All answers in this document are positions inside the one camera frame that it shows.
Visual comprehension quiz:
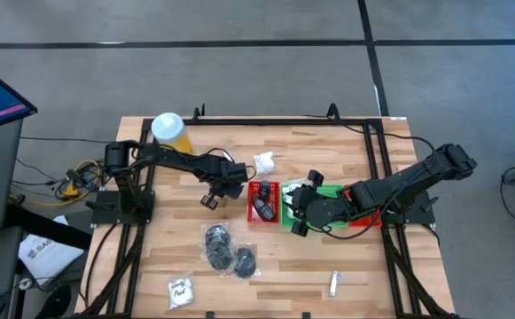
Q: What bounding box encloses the long black scrunchies packet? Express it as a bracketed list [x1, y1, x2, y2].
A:
[200, 222, 235, 273]

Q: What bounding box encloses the red plastic basket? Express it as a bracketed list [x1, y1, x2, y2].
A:
[344, 184, 383, 229]
[246, 179, 282, 223]

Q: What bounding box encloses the person's black shoe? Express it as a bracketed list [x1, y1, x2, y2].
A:
[35, 283, 79, 319]

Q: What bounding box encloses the small black scrunchie packet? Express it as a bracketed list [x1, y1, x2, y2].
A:
[231, 245, 259, 280]

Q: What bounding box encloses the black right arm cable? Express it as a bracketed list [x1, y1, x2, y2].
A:
[303, 113, 438, 160]

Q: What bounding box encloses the gray travel bottle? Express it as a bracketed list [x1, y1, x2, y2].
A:
[253, 197, 277, 222]

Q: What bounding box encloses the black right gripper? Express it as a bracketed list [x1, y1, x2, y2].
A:
[290, 169, 350, 238]

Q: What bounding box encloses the vanity pad packet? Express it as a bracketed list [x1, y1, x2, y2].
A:
[282, 178, 308, 198]
[167, 274, 195, 311]

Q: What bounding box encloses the white printed paper sheet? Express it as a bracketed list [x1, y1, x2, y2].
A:
[17, 214, 85, 287]

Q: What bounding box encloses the yellow wipes canister white lid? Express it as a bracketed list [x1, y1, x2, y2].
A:
[150, 112, 195, 156]

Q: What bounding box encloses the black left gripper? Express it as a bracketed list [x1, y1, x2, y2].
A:
[200, 159, 250, 211]

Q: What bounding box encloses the black floor cable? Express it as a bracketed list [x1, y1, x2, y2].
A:
[19, 136, 116, 144]

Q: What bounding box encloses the yellow cable bundle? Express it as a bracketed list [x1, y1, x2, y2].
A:
[8, 158, 107, 208]

